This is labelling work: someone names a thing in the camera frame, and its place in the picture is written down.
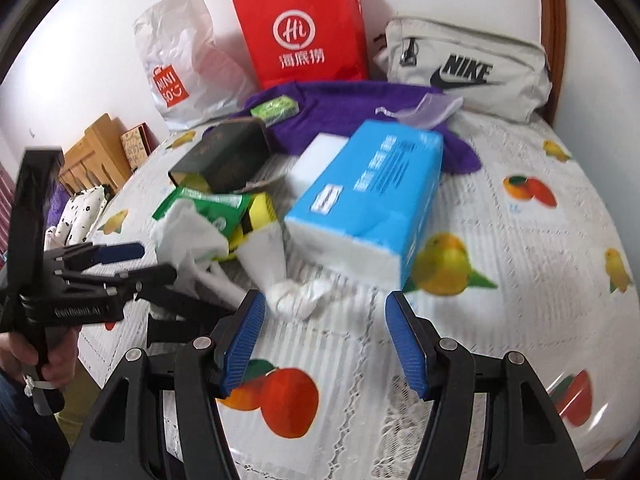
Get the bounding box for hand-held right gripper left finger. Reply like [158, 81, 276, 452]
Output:
[57, 290, 268, 480]

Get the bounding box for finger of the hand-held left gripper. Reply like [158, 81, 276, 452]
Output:
[45, 241, 147, 272]
[62, 264, 180, 307]

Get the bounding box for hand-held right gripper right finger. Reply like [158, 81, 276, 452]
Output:
[385, 291, 586, 480]

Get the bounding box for white tissue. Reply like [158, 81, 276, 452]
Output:
[150, 200, 231, 272]

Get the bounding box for yellow bag black straps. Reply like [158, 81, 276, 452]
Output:
[227, 192, 281, 262]

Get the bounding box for person's left hand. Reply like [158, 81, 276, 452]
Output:
[0, 326, 82, 387]

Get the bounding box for white black-dotted cloth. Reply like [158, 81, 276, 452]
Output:
[45, 185, 113, 247]

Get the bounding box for green tissue packet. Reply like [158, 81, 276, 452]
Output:
[152, 186, 253, 241]

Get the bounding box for framed patterned sign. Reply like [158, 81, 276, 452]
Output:
[120, 122, 161, 171]

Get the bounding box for fruit printed bedsheet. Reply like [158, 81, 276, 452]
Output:
[45, 110, 640, 480]

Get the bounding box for dark box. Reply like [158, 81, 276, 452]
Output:
[167, 117, 273, 195]

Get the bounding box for blue tissue pack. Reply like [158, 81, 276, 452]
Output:
[284, 120, 446, 291]

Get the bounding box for person's dark pants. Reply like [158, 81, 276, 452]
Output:
[0, 375, 71, 480]

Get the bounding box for small bright green packet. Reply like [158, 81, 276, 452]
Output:
[250, 95, 300, 126]

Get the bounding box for white plastic bag orange label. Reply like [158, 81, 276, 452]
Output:
[132, 0, 261, 131]

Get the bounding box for purple towel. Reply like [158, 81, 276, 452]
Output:
[242, 80, 483, 176]

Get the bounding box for red paper bag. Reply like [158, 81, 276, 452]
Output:
[231, 0, 371, 92]

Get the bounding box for grey waist bag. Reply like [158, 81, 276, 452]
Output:
[372, 16, 553, 123]

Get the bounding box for wooden headboard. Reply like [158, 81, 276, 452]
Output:
[535, 0, 568, 126]

